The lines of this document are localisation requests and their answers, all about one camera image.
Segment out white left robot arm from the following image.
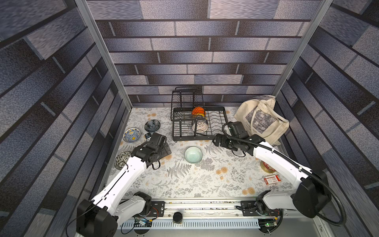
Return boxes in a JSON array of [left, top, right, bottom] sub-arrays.
[[75, 133, 171, 237]]

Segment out dark grey-blue ceramic bowl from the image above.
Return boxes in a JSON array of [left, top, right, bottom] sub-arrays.
[[144, 119, 161, 132]]

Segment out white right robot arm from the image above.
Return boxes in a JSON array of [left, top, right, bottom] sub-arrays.
[[212, 122, 347, 226]]

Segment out black speckled ceramic bowl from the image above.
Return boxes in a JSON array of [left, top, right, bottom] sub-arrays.
[[114, 151, 131, 170]]

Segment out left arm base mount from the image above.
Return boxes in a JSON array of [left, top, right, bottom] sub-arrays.
[[147, 201, 165, 218]]

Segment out white lattice pattern bowl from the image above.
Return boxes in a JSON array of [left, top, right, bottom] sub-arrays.
[[192, 119, 208, 133]]

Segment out black wire dish rack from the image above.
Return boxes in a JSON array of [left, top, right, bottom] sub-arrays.
[[171, 87, 228, 142]]

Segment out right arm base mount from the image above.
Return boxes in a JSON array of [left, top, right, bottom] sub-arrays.
[[235, 200, 280, 217]]

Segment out orange plastic bowl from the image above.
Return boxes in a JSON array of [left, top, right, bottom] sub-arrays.
[[191, 107, 206, 117]]

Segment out white slotted cable duct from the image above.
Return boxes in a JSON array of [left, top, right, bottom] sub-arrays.
[[119, 219, 261, 231]]

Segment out beige canvas tote bag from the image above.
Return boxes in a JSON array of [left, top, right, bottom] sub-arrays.
[[235, 95, 289, 146]]

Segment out red gold round tin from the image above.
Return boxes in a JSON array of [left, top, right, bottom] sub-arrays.
[[260, 161, 276, 173]]

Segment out blue yellow patterned bowl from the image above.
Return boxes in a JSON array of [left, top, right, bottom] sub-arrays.
[[122, 128, 141, 143]]

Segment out pale green ceramic bowl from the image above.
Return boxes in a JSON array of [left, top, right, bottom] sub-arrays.
[[184, 146, 203, 164]]

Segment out floral patterned table mat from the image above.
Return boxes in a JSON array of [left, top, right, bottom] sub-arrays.
[[124, 107, 293, 199]]

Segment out green circuit board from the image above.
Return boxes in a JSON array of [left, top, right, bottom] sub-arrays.
[[258, 219, 277, 231]]

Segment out black round knob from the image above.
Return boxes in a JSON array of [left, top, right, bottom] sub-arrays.
[[173, 212, 183, 224]]

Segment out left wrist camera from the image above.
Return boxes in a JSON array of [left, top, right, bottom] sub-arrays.
[[145, 132, 152, 140]]

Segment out small red white box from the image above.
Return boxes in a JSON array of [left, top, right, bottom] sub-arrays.
[[264, 175, 281, 185]]

